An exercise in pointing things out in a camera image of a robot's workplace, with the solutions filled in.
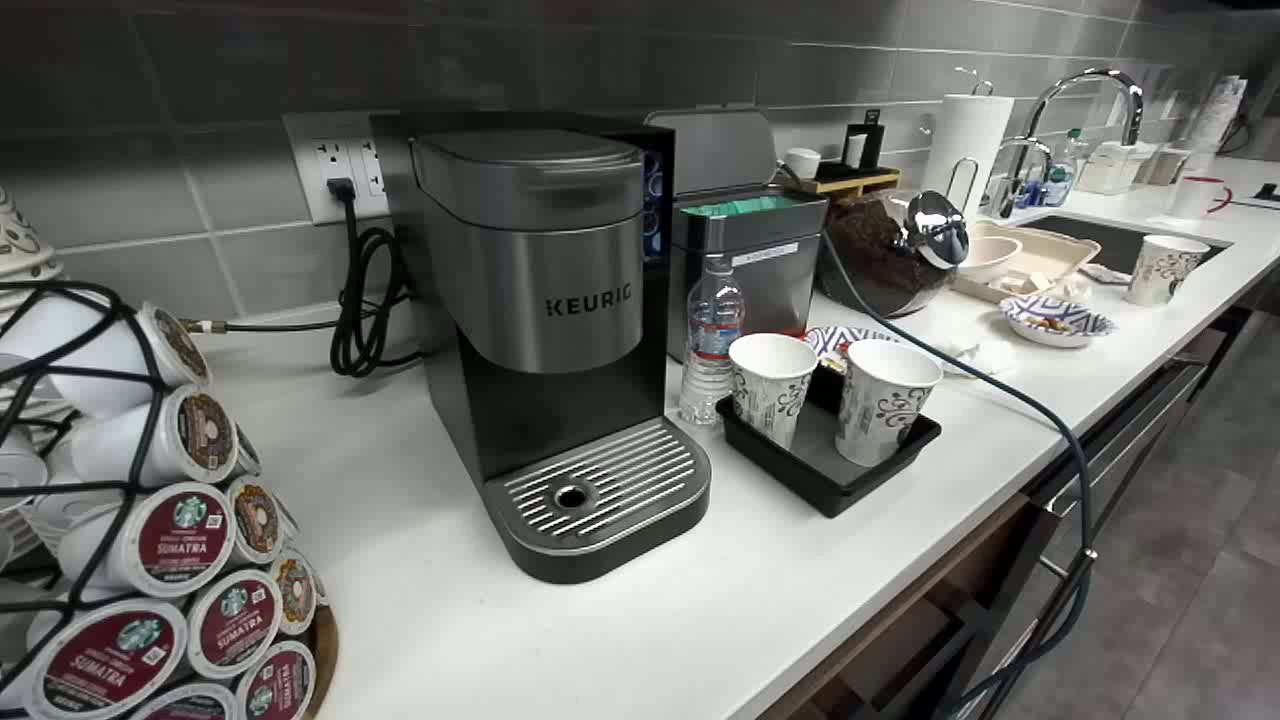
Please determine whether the small white cup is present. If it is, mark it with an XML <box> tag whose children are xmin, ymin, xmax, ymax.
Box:
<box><xmin>781</xmin><ymin>144</ymin><xmax>823</xmax><ymax>188</ymax></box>

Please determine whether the teal cable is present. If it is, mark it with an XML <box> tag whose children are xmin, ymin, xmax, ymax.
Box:
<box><xmin>811</xmin><ymin>226</ymin><xmax>1105</xmax><ymax>720</ymax></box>

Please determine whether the chrome paper towel holder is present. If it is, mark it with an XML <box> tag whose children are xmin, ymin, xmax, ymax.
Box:
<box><xmin>946</xmin><ymin>153</ymin><xmax>987</xmax><ymax>216</ymax></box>

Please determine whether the white paper towel roll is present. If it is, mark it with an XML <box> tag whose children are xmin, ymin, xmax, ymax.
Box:
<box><xmin>919</xmin><ymin>88</ymin><xmax>1019</xmax><ymax>216</ymax></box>

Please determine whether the white K-cup red Starbucks lid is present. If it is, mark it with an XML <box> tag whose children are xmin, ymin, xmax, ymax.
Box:
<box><xmin>233</xmin><ymin>638</ymin><xmax>322</xmax><ymax>720</ymax></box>
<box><xmin>27</xmin><ymin>478</ymin><xmax>246</xmax><ymax>599</ymax></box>
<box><xmin>0</xmin><ymin>593</ymin><xmax>194</xmax><ymax>720</ymax></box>
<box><xmin>181</xmin><ymin>563</ymin><xmax>289</xmax><ymax>683</ymax></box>

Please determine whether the silver box green top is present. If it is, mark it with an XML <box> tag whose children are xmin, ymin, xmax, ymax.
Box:
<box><xmin>674</xmin><ymin>194</ymin><xmax>833</xmax><ymax>367</ymax></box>

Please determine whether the plain white ceramic bowl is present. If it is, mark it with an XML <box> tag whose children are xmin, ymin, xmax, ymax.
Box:
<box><xmin>964</xmin><ymin>234</ymin><xmax>1028</xmax><ymax>272</ymax></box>

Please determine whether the chrome faucet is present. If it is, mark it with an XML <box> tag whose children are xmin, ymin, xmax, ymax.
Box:
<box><xmin>1012</xmin><ymin>63</ymin><xmax>1153</xmax><ymax>216</ymax></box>

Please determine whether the black plastic tray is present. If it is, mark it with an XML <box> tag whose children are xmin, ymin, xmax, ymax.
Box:
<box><xmin>712</xmin><ymin>362</ymin><xmax>946</xmax><ymax>524</ymax></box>

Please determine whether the clear plastic water bottle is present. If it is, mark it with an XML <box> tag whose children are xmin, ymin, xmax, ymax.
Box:
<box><xmin>676</xmin><ymin>216</ymin><xmax>747</xmax><ymax>432</ymax></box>

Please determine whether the black wire K-cup carousel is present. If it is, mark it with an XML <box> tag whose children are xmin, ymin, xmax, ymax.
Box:
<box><xmin>0</xmin><ymin>276</ymin><xmax>343</xmax><ymax>720</ymax></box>

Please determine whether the grey plastic box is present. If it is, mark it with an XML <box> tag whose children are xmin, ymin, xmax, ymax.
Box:
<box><xmin>643</xmin><ymin>110</ymin><xmax>781</xmax><ymax>201</ymax></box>

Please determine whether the white wall outlet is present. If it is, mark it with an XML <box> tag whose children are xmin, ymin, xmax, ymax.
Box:
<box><xmin>280</xmin><ymin>112</ymin><xmax>393</xmax><ymax>230</ymax></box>

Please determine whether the silver black Keurig coffee machine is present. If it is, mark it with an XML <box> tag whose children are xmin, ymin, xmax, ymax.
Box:
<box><xmin>373</xmin><ymin>110</ymin><xmax>717</xmax><ymax>589</ymax></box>

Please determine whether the white mug red trim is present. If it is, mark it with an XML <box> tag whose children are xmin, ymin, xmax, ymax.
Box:
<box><xmin>1167</xmin><ymin>170</ymin><xmax>1241</xmax><ymax>226</ymax></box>

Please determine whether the black power cord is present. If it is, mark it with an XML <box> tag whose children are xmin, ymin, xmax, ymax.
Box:
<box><xmin>326</xmin><ymin>174</ymin><xmax>431</xmax><ymax>381</ymax></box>

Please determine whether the white bowl with utensils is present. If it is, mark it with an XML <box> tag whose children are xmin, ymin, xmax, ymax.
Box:
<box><xmin>947</xmin><ymin>216</ymin><xmax>1105</xmax><ymax>309</ymax></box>

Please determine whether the white K-cup brown lid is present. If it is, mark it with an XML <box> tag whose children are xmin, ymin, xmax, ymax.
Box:
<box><xmin>268</xmin><ymin>550</ymin><xmax>326</xmax><ymax>641</ymax></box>
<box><xmin>52</xmin><ymin>381</ymin><xmax>249</xmax><ymax>491</ymax></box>
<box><xmin>0</xmin><ymin>294</ymin><xmax>217</xmax><ymax>391</ymax></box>
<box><xmin>219</xmin><ymin>474</ymin><xmax>289</xmax><ymax>568</ymax></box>

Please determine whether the patterned white paper cup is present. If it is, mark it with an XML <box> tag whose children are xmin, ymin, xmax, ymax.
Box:
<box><xmin>724</xmin><ymin>328</ymin><xmax>823</xmax><ymax>452</ymax></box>
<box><xmin>1129</xmin><ymin>230</ymin><xmax>1217</xmax><ymax>311</ymax></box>
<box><xmin>833</xmin><ymin>338</ymin><xmax>947</xmax><ymax>474</ymax></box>

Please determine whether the black bottle set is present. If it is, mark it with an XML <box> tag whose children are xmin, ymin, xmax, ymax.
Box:
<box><xmin>840</xmin><ymin>103</ymin><xmax>887</xmax><ymax>175</ymax></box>

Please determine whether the dark sink basin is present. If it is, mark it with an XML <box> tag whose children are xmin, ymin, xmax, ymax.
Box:
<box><xmin>1019</xmin><ymin>210</ymin><xmax>1236</xmax><ymax>284</ymax></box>

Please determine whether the white bowl blue pattern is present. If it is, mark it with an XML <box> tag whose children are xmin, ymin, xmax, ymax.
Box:
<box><xmin>999</xmin><ymin>287</ymin><xmax>1118</xmax><ymax>357</ymax></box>

